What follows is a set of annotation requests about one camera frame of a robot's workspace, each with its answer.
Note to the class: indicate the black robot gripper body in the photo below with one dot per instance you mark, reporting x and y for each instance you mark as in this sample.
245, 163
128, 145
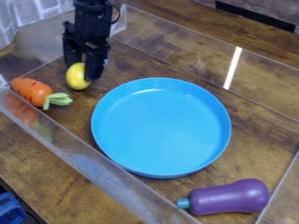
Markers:
95, 15

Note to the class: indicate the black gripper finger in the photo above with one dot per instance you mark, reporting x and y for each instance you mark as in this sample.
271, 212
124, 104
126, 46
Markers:
96, 62
72, 54

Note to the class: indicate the yellow toy lemon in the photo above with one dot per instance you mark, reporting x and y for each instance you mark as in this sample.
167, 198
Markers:
75, 77

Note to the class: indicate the orange toy carrot green leaves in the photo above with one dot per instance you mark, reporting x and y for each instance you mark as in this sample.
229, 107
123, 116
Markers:
38, 93

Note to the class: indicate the blue round plastic tray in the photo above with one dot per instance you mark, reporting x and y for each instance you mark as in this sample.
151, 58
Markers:
162, 127

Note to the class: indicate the white lattice curtain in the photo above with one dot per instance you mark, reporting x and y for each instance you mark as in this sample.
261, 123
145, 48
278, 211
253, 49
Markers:
22, 12

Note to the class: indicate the dark wooden furniture edge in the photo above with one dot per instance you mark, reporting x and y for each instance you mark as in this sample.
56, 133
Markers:
255, 16

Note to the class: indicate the blue plastic object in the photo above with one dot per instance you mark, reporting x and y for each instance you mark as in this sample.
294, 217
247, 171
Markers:
12, 213

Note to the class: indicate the purple toy eggplant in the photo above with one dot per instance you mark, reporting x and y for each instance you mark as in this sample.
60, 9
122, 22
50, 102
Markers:
243, 196

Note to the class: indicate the clear acrylic barrier wall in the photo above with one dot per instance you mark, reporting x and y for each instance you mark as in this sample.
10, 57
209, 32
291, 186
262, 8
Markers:
245, 61

